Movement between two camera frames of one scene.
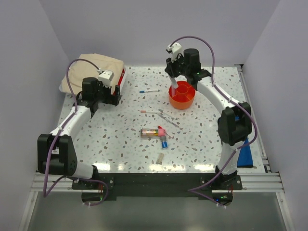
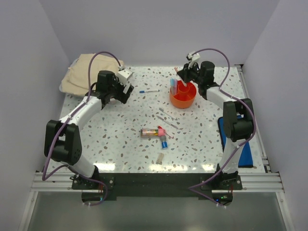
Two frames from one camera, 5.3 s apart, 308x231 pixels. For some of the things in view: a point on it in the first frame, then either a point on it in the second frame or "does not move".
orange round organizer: [185, 96] does not move
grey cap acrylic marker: [163, 112] does not move
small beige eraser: [160, 159] does not move
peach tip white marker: [143, 111] to [185, 83]
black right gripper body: [177, 68] to [192, 74]
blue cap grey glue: [164, 142] does not move
